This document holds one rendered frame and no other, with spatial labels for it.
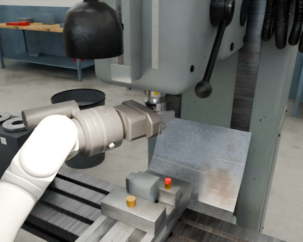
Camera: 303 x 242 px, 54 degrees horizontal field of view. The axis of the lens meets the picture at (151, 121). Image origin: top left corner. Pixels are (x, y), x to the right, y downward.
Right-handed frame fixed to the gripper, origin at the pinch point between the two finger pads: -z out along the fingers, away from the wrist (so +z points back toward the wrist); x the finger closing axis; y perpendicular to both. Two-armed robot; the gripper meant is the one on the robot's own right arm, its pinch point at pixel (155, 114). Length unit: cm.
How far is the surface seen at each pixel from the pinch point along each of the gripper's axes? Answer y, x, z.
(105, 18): -21.7, -16.6, 20.3
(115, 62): -13.7, -4.4, 12.1
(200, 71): -10.9, -9.4, -3.4
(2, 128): 14, 46, 24
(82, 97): 68, 207, -73
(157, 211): 21.8, -5.3, 2.9
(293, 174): 121, 52, -197
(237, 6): -21.9, -4.5, -18.6
